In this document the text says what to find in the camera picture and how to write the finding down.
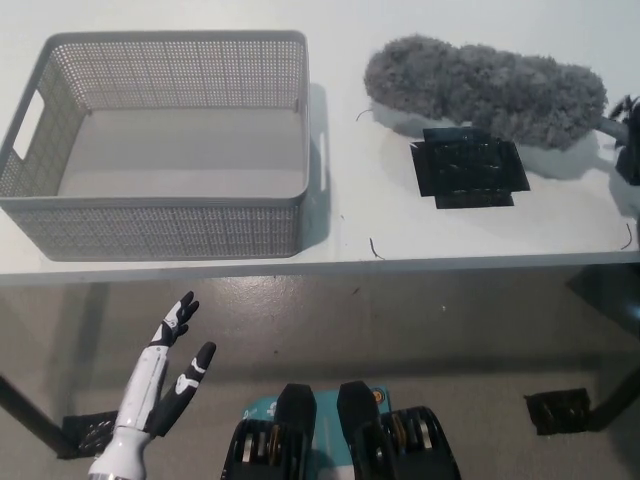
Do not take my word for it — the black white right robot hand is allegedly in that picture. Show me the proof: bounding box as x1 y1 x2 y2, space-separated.
609 93 640 187

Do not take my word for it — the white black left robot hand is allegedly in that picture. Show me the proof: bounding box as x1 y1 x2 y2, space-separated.
87 291 218 479

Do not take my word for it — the grey fluffy duster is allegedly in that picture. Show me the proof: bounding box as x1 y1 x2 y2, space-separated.
363 33 630 152

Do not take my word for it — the black tape patch on desk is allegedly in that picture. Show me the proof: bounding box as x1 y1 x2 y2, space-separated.
409 127 532 211

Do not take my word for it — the black teal robot body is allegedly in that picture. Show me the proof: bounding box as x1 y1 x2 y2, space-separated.
222 382 461 480

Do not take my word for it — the black table leg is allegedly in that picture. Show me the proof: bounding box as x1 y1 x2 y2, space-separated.
0 372 76 454
588 349 640 432

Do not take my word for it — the grey perforated plastic basket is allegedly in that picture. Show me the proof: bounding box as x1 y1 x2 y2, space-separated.
0 29 332 261

